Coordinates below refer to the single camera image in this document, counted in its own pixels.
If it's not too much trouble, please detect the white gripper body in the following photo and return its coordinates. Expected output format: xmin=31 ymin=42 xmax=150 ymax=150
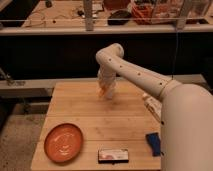
xmin=98 ymin=69 xmax=116 ymax=95

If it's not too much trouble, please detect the orange pepper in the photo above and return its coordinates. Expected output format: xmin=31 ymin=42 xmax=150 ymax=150
xmin=98 ymin=88 xmax=105 ymax=98

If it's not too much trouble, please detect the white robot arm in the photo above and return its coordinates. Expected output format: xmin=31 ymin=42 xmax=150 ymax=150
xmin=96 ymin=43 xmax=213 ymax=171

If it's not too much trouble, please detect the white ceramic cup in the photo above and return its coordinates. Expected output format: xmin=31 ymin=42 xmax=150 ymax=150
xmin=105 ymin=88 xmax=115 ymax=99

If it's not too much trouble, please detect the white bottle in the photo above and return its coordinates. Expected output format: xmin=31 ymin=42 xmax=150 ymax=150
xmin=142 ymin=93 xmax=162 ymax=122

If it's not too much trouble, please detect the black bowl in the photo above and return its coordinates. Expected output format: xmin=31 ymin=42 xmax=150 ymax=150
xmin=107 ymin=10 xmax=131 ymax=26

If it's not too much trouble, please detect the orange basket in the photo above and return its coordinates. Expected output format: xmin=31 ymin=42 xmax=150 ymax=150
xmin=131 ymin=5 xmax=152 ymax=25

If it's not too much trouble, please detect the blue cloth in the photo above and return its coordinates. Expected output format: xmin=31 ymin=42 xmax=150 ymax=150
xmin=145 ymin=132 xmax=161 ymax=157

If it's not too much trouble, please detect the orange plate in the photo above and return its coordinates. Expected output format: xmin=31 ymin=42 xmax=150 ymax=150
xmin=44 ymin=123 xmax=84 ymax=163

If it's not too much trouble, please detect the black and white box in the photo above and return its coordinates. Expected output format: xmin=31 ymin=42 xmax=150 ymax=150
xmin=98 ymin=149 xmax=129 ymax=163

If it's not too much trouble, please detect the metal clamp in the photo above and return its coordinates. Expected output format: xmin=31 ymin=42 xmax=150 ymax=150
xmin=0 ymin=67 xmax=25 ymax=86

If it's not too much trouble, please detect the grey metal post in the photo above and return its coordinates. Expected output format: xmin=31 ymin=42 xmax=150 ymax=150
xmin=83 ymin=0 xmax=93 ymax=31

